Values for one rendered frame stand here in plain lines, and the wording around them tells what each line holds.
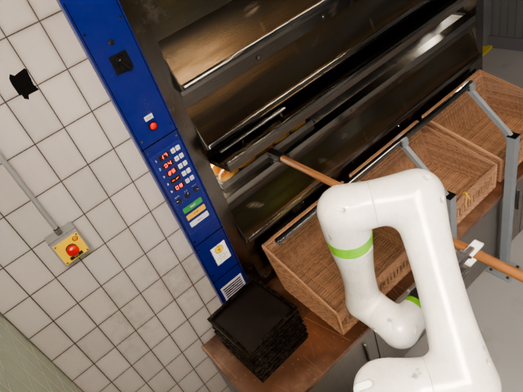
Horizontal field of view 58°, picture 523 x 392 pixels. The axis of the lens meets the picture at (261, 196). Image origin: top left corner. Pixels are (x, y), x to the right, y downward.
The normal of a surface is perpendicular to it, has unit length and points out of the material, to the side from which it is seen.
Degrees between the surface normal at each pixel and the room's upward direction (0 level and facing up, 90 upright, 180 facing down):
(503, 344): 0
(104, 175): 90
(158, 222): 90
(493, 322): 0
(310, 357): 0
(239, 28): 70
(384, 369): 10
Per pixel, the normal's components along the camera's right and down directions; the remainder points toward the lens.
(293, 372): -0.27, -0.73
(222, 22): 0.48, 0.10
